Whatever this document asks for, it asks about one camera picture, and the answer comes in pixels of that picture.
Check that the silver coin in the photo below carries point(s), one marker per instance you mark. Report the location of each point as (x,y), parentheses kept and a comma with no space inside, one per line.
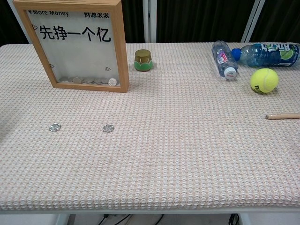
(108,128)
(55,127)

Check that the black pleated curtain panel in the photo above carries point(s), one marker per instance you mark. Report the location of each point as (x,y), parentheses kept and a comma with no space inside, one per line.
(11,28)
(279,21)
(199,21)
(133,21)

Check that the green gold small jar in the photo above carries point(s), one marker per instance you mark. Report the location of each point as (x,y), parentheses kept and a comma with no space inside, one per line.
(143,61)

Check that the blue label drink bottle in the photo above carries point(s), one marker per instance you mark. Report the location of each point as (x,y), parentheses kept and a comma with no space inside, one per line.
(269,55)

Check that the beige woven tablecloth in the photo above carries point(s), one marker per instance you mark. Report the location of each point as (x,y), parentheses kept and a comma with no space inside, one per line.
(164,152)

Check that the short wooden stick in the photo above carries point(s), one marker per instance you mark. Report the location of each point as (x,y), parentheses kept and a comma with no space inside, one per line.
(283,116)

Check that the yellow tennis ball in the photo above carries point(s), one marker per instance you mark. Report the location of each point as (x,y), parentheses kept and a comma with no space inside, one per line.
(264,80)

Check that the white metal frame post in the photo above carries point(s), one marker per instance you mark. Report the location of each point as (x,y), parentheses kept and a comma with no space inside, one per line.
(150,21)
(251,21)

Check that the clear small water bottle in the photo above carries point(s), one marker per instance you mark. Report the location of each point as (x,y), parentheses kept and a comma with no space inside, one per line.
(222,57)

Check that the wooden frame coin box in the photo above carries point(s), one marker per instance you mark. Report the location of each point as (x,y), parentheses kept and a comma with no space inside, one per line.
(77,58)

